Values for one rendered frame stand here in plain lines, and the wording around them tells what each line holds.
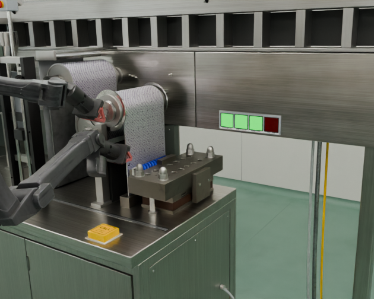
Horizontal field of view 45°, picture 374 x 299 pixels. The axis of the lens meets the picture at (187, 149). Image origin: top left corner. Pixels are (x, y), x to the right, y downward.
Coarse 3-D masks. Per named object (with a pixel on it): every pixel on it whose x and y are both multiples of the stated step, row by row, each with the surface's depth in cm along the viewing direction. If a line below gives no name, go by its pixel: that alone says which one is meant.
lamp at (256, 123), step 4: (252, 116) 164; (252, 120) 164; (256, 120) 163; (260, 120) 162; (252, 124) 164; (256, 124) 163; (260, 124) 163; (252, 128) 165; (256, 128) 164; (260, 128) 163
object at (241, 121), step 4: (236, 116) 167; (240, 116) 166; (244, 116) 165; (236, 120) 168; (240, 120) 167; (244, 120) 166; (236, 124) 168; (240, 124) 167; (244, 124) 166; (244, 128) 167
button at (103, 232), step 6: (96, 228) 140; (102, 228) 140; (108, 228) 140; (114, 228) 140; (90, 234) 138; (96, 234) 136; (102, 234) 136; (108, 234) 136; (114, 234) 139; (102, 240) 136
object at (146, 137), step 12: (144, 120) 166; (156, 120) 172; (132, 132) 161; (144, 132) 166; (156, 132) 173; (132, 144) 162; (144, 144) 167; (156, 144) 174; (132, 156) 162; (144, 156) 168; (156, 156) 175
